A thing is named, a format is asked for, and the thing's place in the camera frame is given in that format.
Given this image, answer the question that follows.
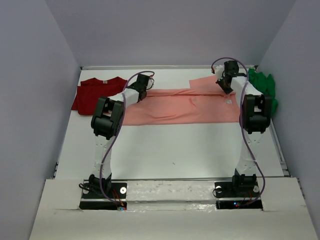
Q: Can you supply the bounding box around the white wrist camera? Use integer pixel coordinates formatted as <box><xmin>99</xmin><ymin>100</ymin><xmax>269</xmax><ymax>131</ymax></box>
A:
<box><xmin>146</xmin><ymin>76</ymin><xmax>155</xmax><ymax>90</ymax></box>
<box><xmin>211</xmin><ymin>65</ymin><xmax>225</xmax><ymax>79</ymax></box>

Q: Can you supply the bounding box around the folded red t-shirt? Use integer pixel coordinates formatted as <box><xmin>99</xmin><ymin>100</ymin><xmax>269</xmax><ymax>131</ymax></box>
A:
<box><xmin>71</xmin><ymin>76</ymin><xmax>127</xmax><ymax>116</ymax></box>

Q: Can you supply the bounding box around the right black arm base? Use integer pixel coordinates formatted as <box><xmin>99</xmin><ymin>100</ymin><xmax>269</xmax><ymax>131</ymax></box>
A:
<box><xmin>212</xmin><ymin>172</ymin><xmax>263</xmax><ymax>210</ymax></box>

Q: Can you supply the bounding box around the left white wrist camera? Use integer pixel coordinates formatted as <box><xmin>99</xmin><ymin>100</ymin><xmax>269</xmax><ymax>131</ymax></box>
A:
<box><xmin>146</xmin><ymin>76</ymin><xmax>155</xmax><ymax>90</ymax></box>

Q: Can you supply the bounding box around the crumpled green t-shirt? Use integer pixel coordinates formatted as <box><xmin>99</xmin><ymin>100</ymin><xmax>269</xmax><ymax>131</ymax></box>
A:
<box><xmin>248</xmin><ymin>68</ymin><xmax>279</xmax><ymax>117</ymax></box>

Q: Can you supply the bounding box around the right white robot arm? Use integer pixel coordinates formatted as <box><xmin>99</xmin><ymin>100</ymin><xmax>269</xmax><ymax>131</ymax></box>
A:
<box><xmin>211</xmin><ymin>57</ymin><xmax>273</xmax><ymax>196</ymax></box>

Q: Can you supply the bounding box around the aluminium rear table rail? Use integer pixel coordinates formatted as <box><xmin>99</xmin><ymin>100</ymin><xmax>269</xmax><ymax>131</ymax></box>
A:
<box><xmin>80</xmin><ymin>64</ymin><xmax>258</xmax><ymax>71</ymax></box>

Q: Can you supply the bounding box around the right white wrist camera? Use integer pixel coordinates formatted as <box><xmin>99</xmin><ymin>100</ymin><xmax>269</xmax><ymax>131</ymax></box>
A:
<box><xmin>211</xmin><ymin>65</ymin><xmax>225</xmax><ymax>79</ymax></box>

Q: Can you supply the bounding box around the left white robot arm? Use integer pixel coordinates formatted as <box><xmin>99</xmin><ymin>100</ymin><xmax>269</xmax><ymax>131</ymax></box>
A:
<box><xmin>86</xmin><ymin>70</ymin><xmax>155</xmax><ymax>198</ymax></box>

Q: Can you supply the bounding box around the pink polo shirt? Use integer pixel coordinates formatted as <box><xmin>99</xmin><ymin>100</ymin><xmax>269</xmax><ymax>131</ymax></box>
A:
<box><xmin>123</xmin><ymin>75</ymin><xmax>240</xmax><ymax>126</ymax></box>

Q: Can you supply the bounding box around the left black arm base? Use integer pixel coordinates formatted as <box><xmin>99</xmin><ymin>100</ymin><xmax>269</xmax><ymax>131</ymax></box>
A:
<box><xmin>78</xmin><ymin>174</ymin><xmax>128</xmax><ymax>211</ymax></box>

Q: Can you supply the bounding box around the white foam block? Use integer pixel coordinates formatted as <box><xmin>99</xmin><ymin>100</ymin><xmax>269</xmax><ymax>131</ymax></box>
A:
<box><xmin>126</xmin><ymin>180</ymin><xmax>216</xmax><ymax>202</ymax></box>

